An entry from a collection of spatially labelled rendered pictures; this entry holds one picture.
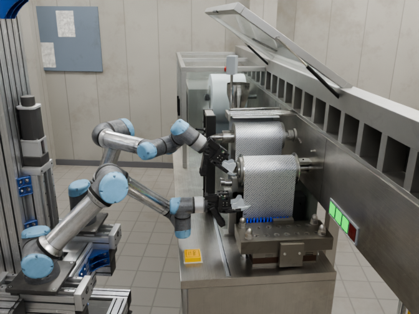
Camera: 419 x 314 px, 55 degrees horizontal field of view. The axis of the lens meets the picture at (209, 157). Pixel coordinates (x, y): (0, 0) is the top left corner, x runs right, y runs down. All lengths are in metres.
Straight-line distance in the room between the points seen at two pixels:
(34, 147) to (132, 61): 3.28
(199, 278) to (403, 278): 0.78
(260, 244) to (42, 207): 1.03
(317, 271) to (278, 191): 0.38
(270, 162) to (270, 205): 0.20
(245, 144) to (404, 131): 0.93
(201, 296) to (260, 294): 0.25
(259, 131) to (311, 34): 3.12
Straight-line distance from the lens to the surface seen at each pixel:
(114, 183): 1.61
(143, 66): 5.08
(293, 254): 1.76
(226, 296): 1.76
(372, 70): 5.22
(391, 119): 1.30
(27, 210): 2.09
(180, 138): 1.72
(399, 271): 1.32
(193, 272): 1.74
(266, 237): 1.74
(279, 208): 1.89
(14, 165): 1.97
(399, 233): 1.29
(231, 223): 1.97
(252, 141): 1.99
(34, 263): 1.73
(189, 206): 1.77
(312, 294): 1.86
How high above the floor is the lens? 1.91
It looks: 19 degrees down
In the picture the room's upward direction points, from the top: 1 degrees clockwise
